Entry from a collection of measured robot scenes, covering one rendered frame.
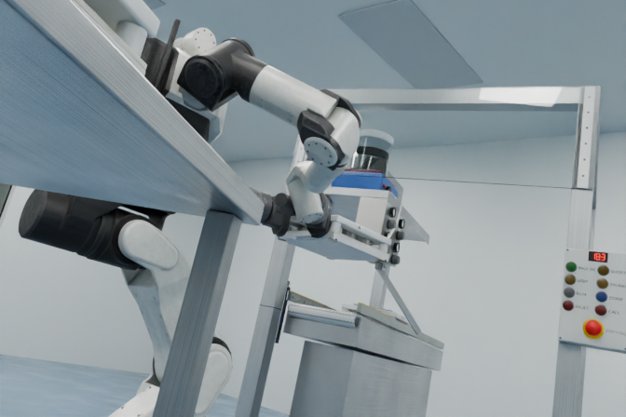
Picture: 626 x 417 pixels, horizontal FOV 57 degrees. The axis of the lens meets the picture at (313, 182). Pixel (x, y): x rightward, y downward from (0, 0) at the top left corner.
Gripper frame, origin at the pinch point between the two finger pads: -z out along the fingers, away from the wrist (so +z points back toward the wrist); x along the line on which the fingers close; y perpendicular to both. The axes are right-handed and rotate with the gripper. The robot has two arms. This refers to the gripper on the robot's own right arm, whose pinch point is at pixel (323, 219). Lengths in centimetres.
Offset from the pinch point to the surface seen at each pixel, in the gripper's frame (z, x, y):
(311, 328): -48, 29, -9
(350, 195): -44.0, -19.8, -3.2
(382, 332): -69, 25, 13
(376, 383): -86, 43, 12
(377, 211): -41.4, -14.6, 8.0
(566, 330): -17, 18, 68
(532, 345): -358, -1, 97
